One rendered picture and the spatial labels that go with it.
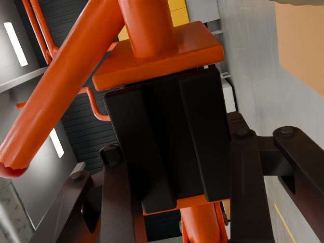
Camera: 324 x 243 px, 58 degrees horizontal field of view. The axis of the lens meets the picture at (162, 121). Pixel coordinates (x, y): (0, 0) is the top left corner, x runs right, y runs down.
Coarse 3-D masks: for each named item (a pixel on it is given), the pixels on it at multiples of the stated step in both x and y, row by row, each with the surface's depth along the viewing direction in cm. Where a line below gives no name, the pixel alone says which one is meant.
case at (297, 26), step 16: (288, 16) 30; (304, 16) 27; (320, 16) 24; (288, 32) 31; (304, 32) 27; (320, 32) 24; (288, 48) 32; (304, 48) 28; (320, 48) 25; (288, 64) 34; (304, 64) 29; (320, 64) 26; (304, 80) 30; (320, 80) 26
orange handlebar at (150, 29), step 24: (120, 0) 13; (144, 0) 12; (144, 24) 13; (168, 24) 13; (144, 48) 13; (168, 48) 13; (192, 216) 18; (216, 216) 24; (192, 240) 19; (216, 240) 19
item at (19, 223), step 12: (0, 180) 536; (12, 180) 570; (0, 192) 536; (12, 192) 555; (0, 204) 539; (12, 204) 553; (0, 216) 545; (12, 216) 553; (24, 216) 574; (0, 228) 557; (12, 228) 557; (24, 228) 571; (12, 240) 564; (24, 240) 572
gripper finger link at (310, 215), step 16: (288, 128) 13; (288, 144) 12; (304, 144) 12; (288, 160) 12; (304, 160) 11; (320, 160) 11; (288, 176) 13; (304, 176) 10; (320, 176) 10; (288, 192) 13; (304, 192) 11; (320, 192) 9; (304, 208) 11; (320, 208) 10; (320, 224) 10; (320, 240) 10
